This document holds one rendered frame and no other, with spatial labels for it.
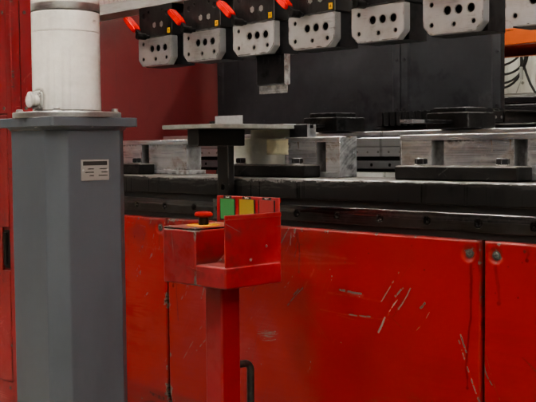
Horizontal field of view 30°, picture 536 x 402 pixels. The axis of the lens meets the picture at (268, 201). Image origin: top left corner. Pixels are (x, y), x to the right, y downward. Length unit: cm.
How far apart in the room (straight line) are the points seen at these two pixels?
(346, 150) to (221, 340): 54
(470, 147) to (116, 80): 148
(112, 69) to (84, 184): 152
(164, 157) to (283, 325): 72
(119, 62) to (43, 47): 148
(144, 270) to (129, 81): 81
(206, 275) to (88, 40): 56
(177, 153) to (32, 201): 103
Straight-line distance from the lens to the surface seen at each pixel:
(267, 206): 213
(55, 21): 178
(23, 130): 179
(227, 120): 239
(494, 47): 270
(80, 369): 177
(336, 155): 232
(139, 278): 272
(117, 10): 297
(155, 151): 283
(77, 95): 177
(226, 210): 222
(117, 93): 325
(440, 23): 212
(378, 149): 256
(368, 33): 224
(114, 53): 325
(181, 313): 258
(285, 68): 247
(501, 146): 204
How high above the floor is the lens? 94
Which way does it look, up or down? 3 degrees down
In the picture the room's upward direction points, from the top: 1 degrees counter-clockwise
